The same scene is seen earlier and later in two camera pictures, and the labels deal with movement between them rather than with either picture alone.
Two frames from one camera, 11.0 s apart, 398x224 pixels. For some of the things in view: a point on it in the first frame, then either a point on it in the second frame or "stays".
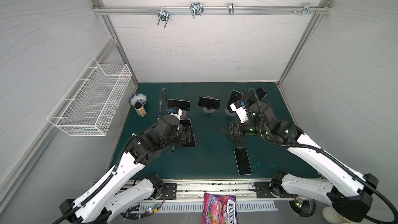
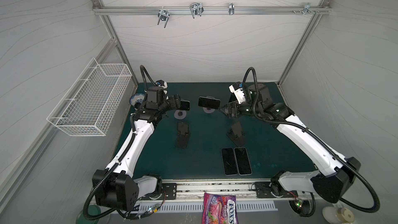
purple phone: (186, 122) -> (229, 161)
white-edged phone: (243, 162) stays
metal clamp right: (307, 9) stays
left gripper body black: (178, 137) -> (173, 103)
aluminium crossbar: (110, 10) stays
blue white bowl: (138, 97) stays
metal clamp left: (163, 15) stays
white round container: (333, 217) stays
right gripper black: (235, 129) -> (232, 109)
